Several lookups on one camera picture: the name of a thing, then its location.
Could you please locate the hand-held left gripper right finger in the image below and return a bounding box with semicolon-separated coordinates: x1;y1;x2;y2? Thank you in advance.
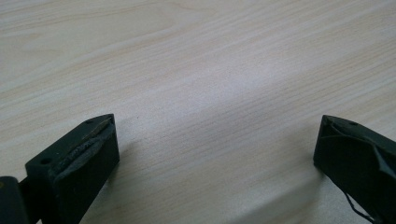
313;114;396;224

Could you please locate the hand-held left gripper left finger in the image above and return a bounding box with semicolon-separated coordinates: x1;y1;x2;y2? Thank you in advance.
25;113;120;224

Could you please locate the thin black wire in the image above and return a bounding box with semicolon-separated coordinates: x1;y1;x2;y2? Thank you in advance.
343;191;375;223

